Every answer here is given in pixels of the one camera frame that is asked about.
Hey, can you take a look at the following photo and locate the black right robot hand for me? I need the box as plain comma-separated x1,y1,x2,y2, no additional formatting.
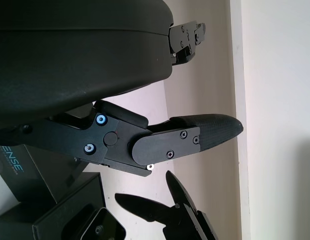
114,170,220,240

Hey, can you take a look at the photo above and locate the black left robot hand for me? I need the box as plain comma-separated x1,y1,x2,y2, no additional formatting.
0,0,244,179

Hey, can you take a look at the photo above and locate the small silver depth camera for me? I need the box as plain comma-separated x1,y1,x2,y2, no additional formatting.
78,206,127,240

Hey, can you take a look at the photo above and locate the black RealSense box lid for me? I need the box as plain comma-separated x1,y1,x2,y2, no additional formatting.
0,104,95,206

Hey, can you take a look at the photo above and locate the black open camera box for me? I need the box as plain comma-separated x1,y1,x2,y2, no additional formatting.
0,172,113,240

